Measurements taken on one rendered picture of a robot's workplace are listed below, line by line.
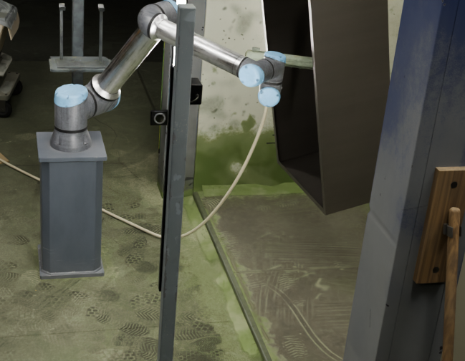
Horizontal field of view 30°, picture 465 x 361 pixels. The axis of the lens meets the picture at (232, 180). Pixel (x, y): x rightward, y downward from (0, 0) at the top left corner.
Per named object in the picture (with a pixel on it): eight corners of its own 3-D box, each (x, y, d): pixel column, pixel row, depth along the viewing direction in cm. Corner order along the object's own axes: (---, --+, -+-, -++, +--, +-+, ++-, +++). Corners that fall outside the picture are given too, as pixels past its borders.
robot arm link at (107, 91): (67, 99, 416) (149, -5, 369) (92, 91, 429) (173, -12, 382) (87, 124, 414) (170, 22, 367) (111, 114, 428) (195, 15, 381)
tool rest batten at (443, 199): (412, 278, 206) (434, 166, 194) (445, 276, 208) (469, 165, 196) (416, 284, 204) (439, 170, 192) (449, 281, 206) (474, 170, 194)
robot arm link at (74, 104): (46, 124, 404) (46, 88, 397) (72, 114, 417) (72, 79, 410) (72, 133, 397) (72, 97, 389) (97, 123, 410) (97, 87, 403)
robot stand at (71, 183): (40, 279, 421) (39, 158, 394) (37, 247, 448) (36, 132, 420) (104, 276, 429) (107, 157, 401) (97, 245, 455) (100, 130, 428)
